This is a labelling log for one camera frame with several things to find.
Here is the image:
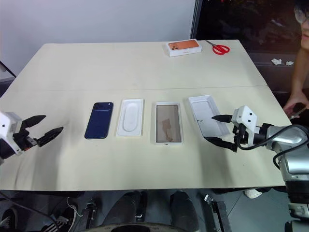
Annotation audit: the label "dark side desk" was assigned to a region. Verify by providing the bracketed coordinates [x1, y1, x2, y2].
[248, 51, 297, 93]

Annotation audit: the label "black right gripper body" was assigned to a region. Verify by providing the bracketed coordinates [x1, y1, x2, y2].
[232, 122, 253, 152]

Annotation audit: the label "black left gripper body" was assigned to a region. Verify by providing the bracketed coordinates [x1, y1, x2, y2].
[13, 130, 39, 152]

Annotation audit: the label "dark blue smartphone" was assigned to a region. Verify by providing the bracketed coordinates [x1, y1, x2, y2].
[84, 101, 114, 140]

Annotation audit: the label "black table frame leg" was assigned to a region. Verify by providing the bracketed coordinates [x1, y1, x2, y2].
[204, 193, 234, 232]

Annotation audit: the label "white phone box lid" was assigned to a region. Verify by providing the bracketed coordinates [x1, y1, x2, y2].
[188, 94, 231, 138]

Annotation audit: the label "person bare hand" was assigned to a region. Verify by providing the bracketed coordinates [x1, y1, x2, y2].
[282, 95, 308, 117]

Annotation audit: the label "black smartphone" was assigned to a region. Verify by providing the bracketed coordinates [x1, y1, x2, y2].
[289, 102, 308, 119]

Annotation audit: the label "thin white floor cable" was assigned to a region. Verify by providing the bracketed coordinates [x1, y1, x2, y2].
[67, 197, 83, 218]

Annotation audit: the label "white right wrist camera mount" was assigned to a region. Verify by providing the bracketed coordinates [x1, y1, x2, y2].
[231, 105, 258, 145]

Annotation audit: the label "white phone box base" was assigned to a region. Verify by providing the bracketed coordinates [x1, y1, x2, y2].
[151, 101, 184, 146]

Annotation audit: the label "black stand leg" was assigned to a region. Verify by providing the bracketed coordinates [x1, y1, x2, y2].
[0, 60, 17, 78]

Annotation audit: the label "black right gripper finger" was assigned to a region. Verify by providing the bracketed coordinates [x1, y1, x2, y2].
[211, 114, 234, 123]
[204, 136, 238, 153]

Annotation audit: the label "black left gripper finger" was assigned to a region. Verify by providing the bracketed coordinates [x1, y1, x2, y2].
[36, 126, 64, 148]
[20, 115, 47, 132]

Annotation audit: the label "person eyeglasses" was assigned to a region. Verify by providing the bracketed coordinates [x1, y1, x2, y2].
[294, 5, 309, 24]

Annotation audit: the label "dark rounded shape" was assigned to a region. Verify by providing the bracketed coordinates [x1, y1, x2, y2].
[169, 190, 200, 232]

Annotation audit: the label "white moulded tray insert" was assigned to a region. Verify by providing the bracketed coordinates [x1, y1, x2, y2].
[115, 98, 146, 138]

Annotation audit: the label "white shoe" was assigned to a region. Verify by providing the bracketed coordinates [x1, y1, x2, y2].
[244, 188, 264, 200]

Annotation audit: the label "red handled scissors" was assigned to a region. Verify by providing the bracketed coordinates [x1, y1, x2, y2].
[205, 40, 231, 56]

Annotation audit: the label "person head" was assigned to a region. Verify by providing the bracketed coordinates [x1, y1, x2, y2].
[293, 0, 309, 50]

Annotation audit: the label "white box with orange print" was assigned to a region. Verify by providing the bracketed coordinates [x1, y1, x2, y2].
[165, 39, 203, 58]

